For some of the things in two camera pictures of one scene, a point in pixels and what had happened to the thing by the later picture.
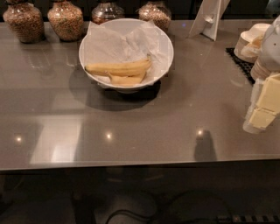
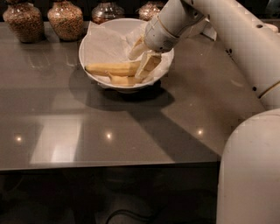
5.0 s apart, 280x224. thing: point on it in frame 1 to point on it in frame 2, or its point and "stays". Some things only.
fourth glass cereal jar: x=157 y=13 stays
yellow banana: x=125 y=69 stays
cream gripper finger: x=258 y=122 to x=138 y=49
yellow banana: x=127 y=80 stays
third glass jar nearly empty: x=107 y=10 stays
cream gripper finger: x=269 y=98 to x=150 y=64
